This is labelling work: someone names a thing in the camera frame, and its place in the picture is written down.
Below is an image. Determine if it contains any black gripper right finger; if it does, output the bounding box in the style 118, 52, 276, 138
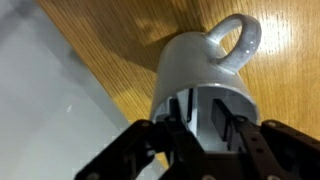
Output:
210, 98, 320, 180

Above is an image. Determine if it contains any white ceramic mug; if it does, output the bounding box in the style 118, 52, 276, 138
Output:
148, 13, 263, 154

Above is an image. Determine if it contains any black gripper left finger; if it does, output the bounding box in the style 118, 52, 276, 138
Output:
74, 96, 208, 180

